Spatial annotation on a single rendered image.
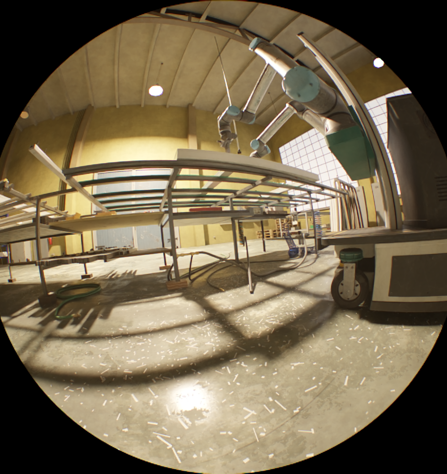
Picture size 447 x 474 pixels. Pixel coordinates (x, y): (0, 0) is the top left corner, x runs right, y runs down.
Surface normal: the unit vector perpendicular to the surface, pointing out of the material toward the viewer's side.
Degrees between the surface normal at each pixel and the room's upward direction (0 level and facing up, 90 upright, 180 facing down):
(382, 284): 90
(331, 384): 0
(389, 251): 90
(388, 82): 90
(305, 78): 95
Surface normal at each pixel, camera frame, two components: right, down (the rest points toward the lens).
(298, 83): -0.88, 0.18
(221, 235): 0.44, -0.04
